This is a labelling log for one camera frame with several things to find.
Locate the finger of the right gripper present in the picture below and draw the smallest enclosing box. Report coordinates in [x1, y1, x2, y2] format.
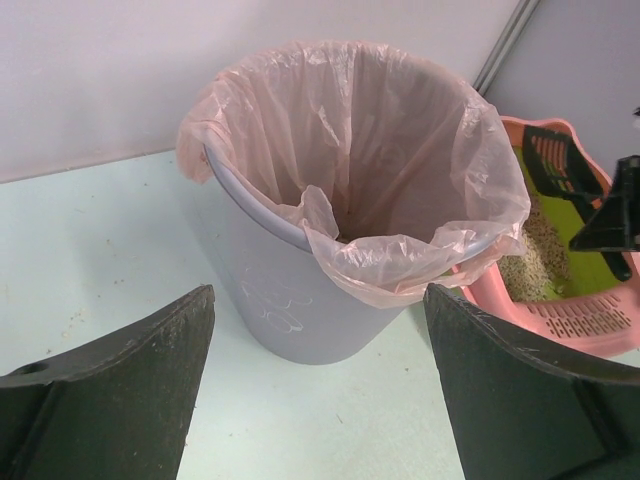
[569, 155, 639, 252]

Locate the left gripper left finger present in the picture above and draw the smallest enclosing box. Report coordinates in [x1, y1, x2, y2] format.
[1, 285, 215, 480]

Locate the grey trash bucket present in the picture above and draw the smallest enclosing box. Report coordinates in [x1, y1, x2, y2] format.
[205, 149, 401, 365]

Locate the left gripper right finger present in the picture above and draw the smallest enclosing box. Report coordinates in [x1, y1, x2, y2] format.
[424, 285, 639, 479]

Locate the aluminium frame rail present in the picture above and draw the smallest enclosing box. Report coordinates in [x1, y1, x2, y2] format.
[473, 0, 541, 96]

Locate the beige cat litter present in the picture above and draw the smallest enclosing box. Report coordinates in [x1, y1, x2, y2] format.
[497, 194, 571, 302]

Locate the black slotted litter scoop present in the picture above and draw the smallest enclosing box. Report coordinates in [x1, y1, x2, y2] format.
[522, 125, 632, 281]

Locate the pink plastic bin liner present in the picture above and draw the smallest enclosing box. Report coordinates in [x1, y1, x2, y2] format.
[176, 41, 530, 308]

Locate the pink green litter box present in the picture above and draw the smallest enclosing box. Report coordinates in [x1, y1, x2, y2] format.
[462, 117, 639, 357]

